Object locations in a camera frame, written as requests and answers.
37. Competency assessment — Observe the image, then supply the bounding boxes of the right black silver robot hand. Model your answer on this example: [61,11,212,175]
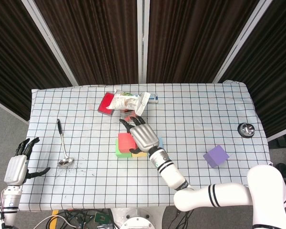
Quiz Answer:
[119,115,161,155]

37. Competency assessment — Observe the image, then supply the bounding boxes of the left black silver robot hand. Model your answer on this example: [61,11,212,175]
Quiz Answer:
[4,137,51,186]

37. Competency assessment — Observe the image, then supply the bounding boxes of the red foam cube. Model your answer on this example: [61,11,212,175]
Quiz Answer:
[118,133,137,153]

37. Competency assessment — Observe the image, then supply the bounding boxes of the green foam cube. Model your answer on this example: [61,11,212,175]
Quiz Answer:
[115,138,133,158]

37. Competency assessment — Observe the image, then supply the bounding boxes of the purple foam cube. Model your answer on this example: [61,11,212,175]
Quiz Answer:
[203,145,230,168]

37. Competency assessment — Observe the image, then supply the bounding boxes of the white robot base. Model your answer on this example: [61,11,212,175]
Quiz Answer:
[111,206,167,229]

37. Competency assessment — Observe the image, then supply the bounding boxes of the clear box red pieces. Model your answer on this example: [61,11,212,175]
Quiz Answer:
[120,108,141,123]

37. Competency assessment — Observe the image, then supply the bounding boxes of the crumpled white snack bag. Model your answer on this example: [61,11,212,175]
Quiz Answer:
[106,89,151,117]

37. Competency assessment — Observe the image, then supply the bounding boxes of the blue white wrapped packet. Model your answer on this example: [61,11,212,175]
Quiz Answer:
[147,93,160,104]

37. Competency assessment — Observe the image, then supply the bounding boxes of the red ink pad case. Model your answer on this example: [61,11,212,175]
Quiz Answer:
[97,92,116,116]

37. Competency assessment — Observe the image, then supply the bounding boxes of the green circuit board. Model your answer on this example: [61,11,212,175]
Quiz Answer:
[94,212,109,224]

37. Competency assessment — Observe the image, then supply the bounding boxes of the small metal bowl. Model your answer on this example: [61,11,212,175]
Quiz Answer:
[237,122,255,138]

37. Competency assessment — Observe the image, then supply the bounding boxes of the dark brown partition panel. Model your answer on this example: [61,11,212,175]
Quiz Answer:
[0,0,79,121]
[213,0,286,141]
[21,0,143,86]
[143,0,275,84]

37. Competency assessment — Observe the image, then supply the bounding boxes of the metal ladle black handle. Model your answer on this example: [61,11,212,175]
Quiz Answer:
[57,118,74,167]

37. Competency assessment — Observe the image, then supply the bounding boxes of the white floor cable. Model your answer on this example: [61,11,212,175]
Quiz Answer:
[33,214,77,229]

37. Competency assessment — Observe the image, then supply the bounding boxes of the black floor cable tangle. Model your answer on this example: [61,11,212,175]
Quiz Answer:
[61,207,115,229]

